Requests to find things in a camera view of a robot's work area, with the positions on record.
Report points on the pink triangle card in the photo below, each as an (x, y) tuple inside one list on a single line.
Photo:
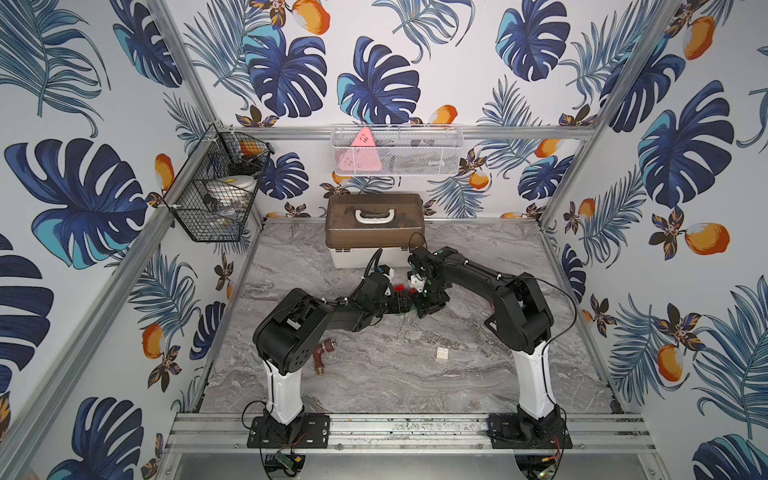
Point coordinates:
[(361, 156)]

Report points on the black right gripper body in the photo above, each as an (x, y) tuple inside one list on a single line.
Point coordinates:
[(430, 298)]

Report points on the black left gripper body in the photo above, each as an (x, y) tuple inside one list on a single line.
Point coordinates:
[(395, 297)]

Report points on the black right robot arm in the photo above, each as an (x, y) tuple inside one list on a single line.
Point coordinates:
[(521, 318)]

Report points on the white object in basket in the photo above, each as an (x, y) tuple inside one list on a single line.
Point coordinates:
[(231, 191)]

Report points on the white mesh wall basket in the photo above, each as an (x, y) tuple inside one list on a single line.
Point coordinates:
[(408, 150)]

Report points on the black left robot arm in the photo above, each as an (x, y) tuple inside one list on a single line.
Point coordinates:
[(288, 336)]

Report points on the brown lidded storage box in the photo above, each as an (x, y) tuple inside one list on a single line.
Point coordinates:
[(358, 225)]

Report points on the black wire basket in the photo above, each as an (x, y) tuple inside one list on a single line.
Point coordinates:
[(218, 154)]

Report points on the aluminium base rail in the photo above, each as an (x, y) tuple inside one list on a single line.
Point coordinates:
[(400, 433)]

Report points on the red lego brick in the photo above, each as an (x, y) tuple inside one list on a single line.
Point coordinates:
[(403, 290)]

